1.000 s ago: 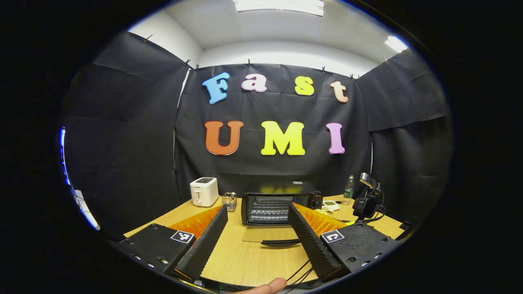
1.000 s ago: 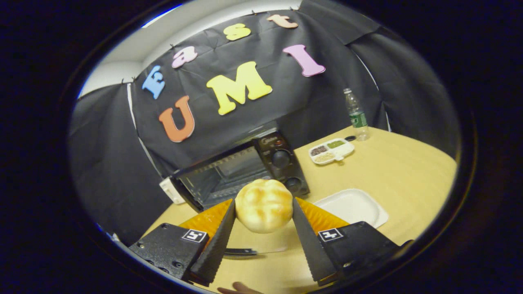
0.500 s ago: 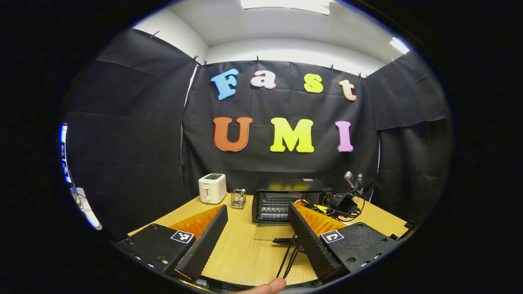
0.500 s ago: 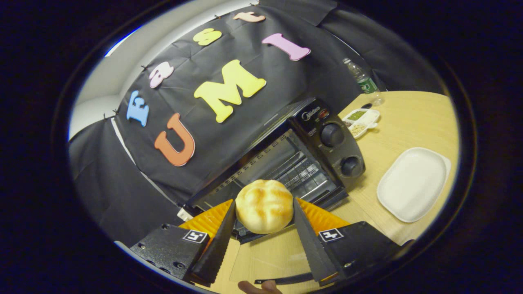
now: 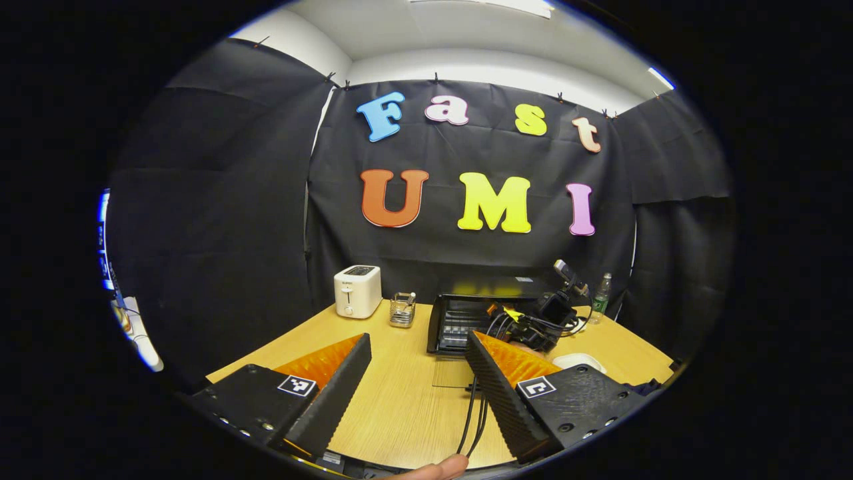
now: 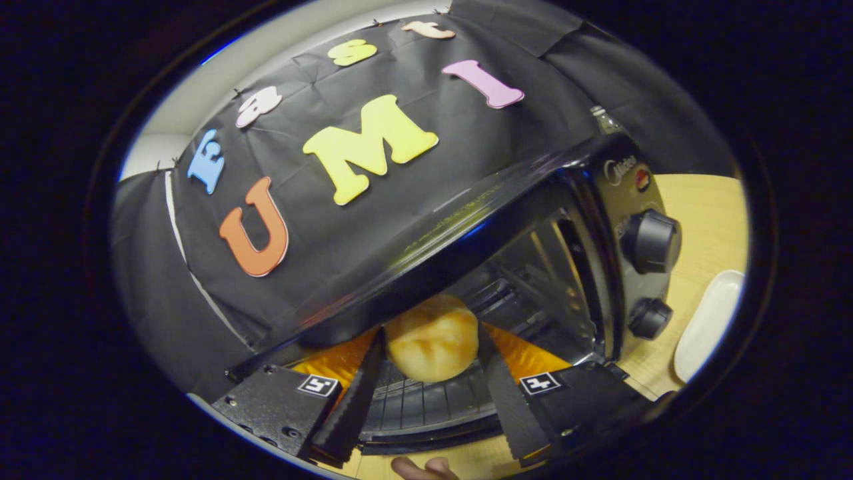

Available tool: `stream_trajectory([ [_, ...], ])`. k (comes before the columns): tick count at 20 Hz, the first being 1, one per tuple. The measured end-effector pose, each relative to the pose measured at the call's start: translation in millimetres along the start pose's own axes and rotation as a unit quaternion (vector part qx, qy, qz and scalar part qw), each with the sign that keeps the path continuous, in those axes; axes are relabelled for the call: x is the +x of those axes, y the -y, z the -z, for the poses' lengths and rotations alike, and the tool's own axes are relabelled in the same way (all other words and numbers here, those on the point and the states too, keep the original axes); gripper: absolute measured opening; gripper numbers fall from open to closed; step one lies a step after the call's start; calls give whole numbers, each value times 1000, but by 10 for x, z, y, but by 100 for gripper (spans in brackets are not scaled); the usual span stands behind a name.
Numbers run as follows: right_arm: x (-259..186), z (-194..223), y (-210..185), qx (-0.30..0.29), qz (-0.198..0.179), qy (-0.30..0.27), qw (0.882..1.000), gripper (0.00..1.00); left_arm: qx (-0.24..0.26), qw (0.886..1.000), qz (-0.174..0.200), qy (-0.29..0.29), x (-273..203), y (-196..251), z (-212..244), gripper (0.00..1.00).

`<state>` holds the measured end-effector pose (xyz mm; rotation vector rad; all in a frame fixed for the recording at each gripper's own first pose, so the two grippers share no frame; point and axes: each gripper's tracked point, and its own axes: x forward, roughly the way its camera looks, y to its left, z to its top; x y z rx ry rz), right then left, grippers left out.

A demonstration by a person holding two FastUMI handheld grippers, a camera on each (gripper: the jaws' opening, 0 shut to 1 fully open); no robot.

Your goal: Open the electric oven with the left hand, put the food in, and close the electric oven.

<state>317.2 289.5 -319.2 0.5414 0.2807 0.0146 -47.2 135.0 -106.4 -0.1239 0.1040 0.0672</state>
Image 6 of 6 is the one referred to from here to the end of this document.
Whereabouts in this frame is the black electric oven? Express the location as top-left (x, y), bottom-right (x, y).
top-left (227, 132), bottom-right (684, 457)

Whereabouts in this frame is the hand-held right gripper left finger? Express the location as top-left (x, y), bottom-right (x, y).
top-left (212, 327), bottom-right (386, 469)

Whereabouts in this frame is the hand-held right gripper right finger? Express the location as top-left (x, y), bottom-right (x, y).
top-left (476, 323), bottom-right (659, 467)

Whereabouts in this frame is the clear plastic water bottle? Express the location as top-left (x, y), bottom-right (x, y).
top-left (590, 105), bottom-right (626, 135)

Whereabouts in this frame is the white square plate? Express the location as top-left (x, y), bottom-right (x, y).
top-left (674, 270), bottom-right (745, 384)

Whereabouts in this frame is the round bread bun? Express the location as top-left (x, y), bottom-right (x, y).
top-left (385, 295), bottom-right (480, 383)

